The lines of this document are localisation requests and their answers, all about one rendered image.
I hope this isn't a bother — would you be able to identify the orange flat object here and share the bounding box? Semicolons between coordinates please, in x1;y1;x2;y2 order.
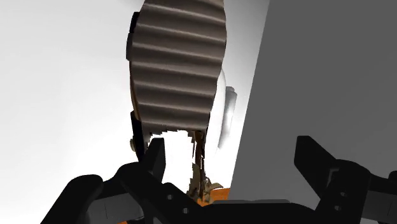
186;183;232;207

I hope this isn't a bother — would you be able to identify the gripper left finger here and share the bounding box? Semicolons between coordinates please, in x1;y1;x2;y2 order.
40;137;204;224

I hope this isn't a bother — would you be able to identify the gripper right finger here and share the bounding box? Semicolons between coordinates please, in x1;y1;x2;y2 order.
293;135;397;224

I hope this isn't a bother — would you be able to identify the ribbed brown robot stand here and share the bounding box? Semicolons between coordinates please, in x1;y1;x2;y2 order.
125;0;228;134

